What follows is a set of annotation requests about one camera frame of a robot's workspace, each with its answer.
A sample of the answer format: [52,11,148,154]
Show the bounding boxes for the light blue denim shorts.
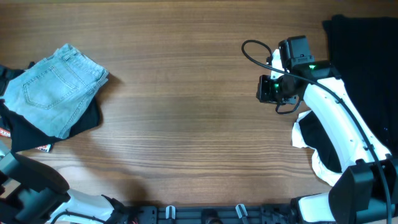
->
[1,44,109,139]

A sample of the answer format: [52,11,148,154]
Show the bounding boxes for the black garment stack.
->
[1,58,108,152]

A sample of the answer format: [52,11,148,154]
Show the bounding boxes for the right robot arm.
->
[257,36,397,223]

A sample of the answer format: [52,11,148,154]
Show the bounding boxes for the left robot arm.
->
[1,143,129,224]

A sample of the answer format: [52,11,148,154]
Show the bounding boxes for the white and black garment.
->
[292,110,342,186]

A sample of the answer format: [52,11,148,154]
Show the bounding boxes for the black shirt with logo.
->
[322,15,397,153]

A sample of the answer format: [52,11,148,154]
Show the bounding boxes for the orange Maxxis label card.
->
[0,128,53,152]

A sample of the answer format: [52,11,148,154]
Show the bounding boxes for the right black cable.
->
[241,39,392,224]

